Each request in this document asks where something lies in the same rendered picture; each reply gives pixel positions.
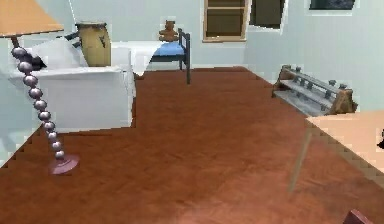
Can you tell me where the tan conga drum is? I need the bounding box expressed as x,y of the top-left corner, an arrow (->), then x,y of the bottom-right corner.
74,21 -> 112,68

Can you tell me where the pale wooden table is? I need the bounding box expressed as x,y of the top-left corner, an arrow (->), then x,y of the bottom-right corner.
288,110 -> 384,193

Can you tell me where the wooden framed window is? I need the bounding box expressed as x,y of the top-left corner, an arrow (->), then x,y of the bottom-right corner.
202,0 -> 251,43

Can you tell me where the white bed with dark frame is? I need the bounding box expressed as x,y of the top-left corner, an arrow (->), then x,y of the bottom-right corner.
0,27 -> 192,134

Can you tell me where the dark red box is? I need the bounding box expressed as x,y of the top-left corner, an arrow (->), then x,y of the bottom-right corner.
342,208 -> 375,224

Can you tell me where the grey wooden shoe rack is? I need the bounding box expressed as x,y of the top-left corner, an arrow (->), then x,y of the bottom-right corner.
271,64 -> 359,117

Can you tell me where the floor lamp with orange shade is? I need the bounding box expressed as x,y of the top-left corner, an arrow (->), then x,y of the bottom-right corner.
0,0 -> 81,176

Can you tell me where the dark framed wall picture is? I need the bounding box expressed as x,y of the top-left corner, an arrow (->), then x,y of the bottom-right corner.
305,0 -> 360,16

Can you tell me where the brown teddy bear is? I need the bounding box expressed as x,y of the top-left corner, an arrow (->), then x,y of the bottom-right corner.
158,20 -> 180,43

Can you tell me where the blue pillow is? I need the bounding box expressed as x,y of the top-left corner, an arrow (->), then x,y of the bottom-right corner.
153,41 -> 186,57

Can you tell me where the dark window with white frame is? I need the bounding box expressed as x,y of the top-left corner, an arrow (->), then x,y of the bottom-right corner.
248,0 -> 288,33

